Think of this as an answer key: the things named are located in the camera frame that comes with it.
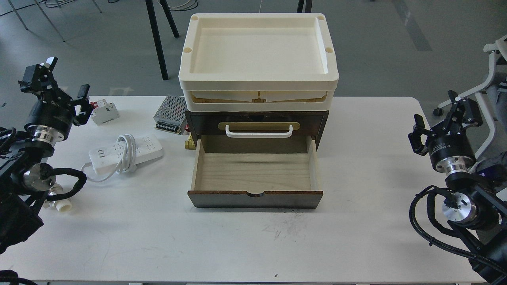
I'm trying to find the white plastic pipe valve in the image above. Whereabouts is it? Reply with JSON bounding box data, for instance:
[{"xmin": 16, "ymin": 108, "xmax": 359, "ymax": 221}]
[{"xmin": 43, "ymin": 183, "xmax": 72, "ymax": 213}]

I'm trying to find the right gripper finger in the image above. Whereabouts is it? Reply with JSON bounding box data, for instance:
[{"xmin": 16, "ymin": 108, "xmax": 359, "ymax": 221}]
[
  {"xmin": 438, "ymin": 90, "xmax": 483, "ymax": 133},
  {"xmin": 408, "ymin": 114, "xmax": 430, "ymax": 156}
]

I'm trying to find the cream plastic tray top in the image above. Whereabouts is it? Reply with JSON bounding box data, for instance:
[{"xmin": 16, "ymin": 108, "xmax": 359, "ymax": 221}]
[{"xmin": 179, "ymin": 13, "xmax": 339, "ymax": 112}]

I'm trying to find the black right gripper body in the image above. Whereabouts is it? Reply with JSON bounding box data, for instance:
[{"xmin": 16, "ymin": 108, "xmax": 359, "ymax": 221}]
[{"xmin": 426, "ymin": 124, "xmax": 476, "ymax": 169}]

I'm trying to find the white office chair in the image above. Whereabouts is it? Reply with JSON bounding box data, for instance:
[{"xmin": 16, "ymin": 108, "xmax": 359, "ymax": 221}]
[{"xmin": 434, "ymin": 36, "xmax": 507, "ymax": 158}]

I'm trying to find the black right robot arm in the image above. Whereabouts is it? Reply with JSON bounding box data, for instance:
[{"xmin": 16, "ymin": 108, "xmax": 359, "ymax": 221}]
[{"xmin": 408, "ymin": 90, "xmax": 506, "ymax": 285}]

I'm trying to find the white circuit breaker red switch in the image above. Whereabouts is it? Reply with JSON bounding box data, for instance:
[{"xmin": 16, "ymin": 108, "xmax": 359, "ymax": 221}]
[{"xmin": 90, "ymin": 99, "xmax": 120, "ymax": 125}]

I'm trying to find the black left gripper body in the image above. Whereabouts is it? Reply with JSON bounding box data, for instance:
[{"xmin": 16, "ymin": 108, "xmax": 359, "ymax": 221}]
[{"xmin": 24, "ymin": 89, "xmax": 82, "ymax": 141}]

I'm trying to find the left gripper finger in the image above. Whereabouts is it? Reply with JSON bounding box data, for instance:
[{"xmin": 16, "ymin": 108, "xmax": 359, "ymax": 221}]
[
  {"xmin": 18, "ymin": 57, "xmax": 58, "ymax": 94},
  {"xmin": 73, "ymin": 85, "xmax": 93, "ymax": 126}
]

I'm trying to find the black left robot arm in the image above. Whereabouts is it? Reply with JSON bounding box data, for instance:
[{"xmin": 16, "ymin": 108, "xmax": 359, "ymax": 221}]
[{"xmin": 0, "ymin": 57, "xmax": 93, "ymax": 253}]

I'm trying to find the open wooden drawer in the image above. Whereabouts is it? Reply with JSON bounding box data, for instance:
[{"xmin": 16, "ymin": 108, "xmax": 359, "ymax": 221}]
[{"xmin": 188, "ymin": 135, "xmax": 324, "ymax": 209}]

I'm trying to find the white power strip with cable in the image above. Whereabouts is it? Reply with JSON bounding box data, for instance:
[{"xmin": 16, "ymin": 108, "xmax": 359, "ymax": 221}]
[{"xmin": 81, "ymin": 134, "xmax": 163, "ymax": 182}]

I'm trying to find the brass fitting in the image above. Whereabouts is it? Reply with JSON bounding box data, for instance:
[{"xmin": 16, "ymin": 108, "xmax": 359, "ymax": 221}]
[{"xmin": 185, "ymin": 135, "xmax": 196, "ymax": 151}]

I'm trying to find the metal mesh power supply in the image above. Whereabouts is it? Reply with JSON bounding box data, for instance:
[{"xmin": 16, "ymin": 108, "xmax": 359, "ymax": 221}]
[{"xmin": 154, "ymin": 96, "xmax": 189, "ymax": 135}]

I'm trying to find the black stand legs left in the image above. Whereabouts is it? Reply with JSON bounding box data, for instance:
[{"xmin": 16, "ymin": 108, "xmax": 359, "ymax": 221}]
[{"xmin": 145, "ymin": 0, "xmax": 180, "ymax": 81}]

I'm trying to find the dark wooden cabinet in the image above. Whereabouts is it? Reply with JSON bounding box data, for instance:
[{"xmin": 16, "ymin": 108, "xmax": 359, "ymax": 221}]
[{"xmin": 185, "ymin": 110, "xmax": 329, "ymax": 145}]

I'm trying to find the white drawer handle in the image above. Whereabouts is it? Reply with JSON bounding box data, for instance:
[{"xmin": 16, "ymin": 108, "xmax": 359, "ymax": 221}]
[{"xmin": 225, "ymin": 125, "xmax": 294, "ymax": 139}]

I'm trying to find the black stand leg right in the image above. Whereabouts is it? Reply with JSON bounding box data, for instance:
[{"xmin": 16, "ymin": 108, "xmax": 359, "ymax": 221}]
[{"xmin": 296, "ymin": 0, "xmax": 313, "ymax": 13}]

